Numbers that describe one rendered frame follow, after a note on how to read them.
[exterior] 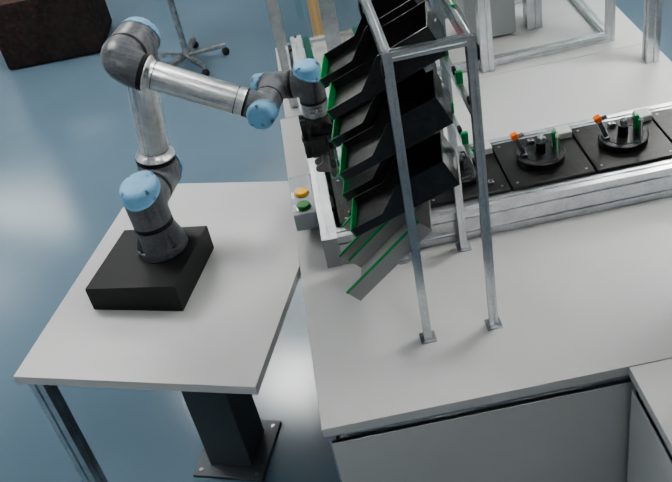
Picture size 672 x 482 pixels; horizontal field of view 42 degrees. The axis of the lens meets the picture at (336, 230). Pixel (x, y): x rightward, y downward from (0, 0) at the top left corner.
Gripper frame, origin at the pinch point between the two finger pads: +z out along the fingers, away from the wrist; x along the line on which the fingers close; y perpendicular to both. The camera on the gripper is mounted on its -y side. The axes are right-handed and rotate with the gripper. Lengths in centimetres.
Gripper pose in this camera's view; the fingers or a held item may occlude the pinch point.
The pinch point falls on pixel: (336, 172)
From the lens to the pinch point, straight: 250.2
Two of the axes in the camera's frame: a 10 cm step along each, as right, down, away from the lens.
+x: 1.2, 5.9, -8.0
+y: -9.8, 2.0, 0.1
